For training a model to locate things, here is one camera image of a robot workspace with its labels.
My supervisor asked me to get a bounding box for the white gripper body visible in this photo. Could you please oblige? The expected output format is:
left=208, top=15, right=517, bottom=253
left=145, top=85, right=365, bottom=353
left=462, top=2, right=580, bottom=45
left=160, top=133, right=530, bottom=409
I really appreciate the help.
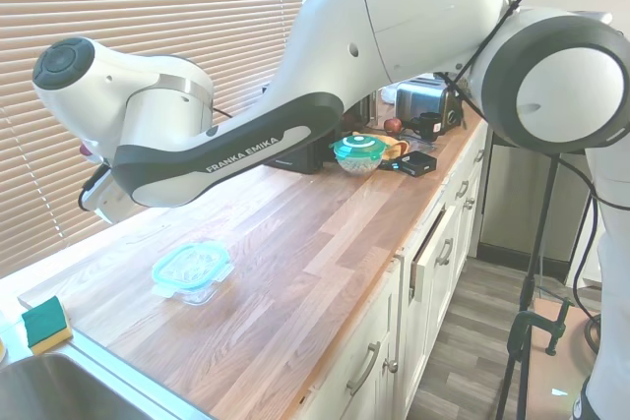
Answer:
left=78, top=163, right=134, bottom=225

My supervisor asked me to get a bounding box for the teal lid glass container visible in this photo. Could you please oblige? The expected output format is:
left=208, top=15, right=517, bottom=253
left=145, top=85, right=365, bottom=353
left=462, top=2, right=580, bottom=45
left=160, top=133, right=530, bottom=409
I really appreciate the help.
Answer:
left=150, top=241, right=233, bottom=299

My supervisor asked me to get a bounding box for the clear glass food container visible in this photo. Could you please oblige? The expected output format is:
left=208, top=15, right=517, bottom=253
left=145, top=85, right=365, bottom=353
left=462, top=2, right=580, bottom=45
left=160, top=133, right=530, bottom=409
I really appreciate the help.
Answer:
left=152, top=279, right=221, bottom=309

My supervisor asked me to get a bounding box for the round bowl green lid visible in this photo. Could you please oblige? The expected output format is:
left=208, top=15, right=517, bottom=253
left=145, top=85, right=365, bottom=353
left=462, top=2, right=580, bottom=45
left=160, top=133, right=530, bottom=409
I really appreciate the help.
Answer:
left=328, top=130, right=386, bottom=177

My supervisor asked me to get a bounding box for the yellow green sponge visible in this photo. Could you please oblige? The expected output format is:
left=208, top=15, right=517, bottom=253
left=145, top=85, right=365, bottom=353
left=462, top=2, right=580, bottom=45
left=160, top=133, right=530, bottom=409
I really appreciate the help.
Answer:
left=21, top=295, right=74, bottom=356

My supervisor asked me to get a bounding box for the wide beige window blind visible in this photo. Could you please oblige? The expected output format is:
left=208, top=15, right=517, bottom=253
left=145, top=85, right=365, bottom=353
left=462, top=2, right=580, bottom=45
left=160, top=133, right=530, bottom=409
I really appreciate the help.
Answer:
left=0, top=0, right=305, bottom=279

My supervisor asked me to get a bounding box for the stainless steel sink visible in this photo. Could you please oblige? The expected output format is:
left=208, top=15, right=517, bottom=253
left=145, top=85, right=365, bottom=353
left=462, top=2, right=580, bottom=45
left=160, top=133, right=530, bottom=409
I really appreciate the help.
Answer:
left=0, top=350, right=213, bottom=420

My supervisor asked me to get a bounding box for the black bread box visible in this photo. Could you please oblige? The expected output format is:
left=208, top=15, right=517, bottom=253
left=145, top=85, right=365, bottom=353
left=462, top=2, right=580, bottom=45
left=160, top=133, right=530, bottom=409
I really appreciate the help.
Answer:
left=263, top=137, right=341, bottom=176

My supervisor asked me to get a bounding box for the yellow cloth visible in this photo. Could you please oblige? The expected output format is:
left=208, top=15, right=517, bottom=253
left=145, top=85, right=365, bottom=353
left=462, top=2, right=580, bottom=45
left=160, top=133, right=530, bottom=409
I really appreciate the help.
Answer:
left=366, top=132, right=410, bottom=161

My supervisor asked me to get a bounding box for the small black box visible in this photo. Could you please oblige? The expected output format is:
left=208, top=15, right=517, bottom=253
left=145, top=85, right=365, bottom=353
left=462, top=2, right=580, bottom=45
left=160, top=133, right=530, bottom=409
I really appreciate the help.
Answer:
left=393, top=150, right=439, bottom=178

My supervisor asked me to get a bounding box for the silver toaster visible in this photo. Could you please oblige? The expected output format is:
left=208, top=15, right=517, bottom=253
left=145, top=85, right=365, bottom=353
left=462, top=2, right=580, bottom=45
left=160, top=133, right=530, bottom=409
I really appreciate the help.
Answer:
left=395, top=75, right=465, bottom=136

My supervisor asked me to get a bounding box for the black measuring cup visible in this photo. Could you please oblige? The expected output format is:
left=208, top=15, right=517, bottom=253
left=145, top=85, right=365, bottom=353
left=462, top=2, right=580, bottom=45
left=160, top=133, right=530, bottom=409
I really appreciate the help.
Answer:
left=403, top=112, right=445, bottom=142

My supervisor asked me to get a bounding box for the white base cabinet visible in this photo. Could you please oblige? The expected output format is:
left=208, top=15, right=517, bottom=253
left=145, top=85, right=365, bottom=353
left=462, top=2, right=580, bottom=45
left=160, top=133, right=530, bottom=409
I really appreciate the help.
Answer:
left=294, top=124, right=489, bottom=420

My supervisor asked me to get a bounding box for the stainless steel dishwasher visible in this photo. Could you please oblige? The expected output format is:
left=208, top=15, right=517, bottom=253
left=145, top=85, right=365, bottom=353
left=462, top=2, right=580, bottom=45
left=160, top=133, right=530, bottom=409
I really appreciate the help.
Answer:
left=476, top=129, right=599, bottom=274

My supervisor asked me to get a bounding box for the black tripod stand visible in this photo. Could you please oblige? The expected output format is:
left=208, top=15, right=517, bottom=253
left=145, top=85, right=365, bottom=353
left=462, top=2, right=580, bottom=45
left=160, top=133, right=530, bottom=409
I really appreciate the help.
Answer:
left=494, top=151, right=563, bottom=420

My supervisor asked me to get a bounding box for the green clamp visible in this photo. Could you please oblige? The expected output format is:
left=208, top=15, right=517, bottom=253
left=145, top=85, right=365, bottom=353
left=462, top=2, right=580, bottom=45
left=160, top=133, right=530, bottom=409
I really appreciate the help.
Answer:
left=509, top=296, right=576, bottom=357

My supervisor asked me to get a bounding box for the silver bar drawer handle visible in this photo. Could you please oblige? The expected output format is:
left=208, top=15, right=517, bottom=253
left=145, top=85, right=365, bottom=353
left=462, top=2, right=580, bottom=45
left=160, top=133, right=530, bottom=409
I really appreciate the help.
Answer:
left=346, top=340, right=382, bottom=396
left=435, top=237, right=455, bottom=267

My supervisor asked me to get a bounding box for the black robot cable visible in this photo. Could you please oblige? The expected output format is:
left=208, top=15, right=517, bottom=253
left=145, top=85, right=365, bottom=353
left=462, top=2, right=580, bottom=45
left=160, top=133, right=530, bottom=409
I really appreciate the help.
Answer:
left=435, top=0, right=610, bottom=323

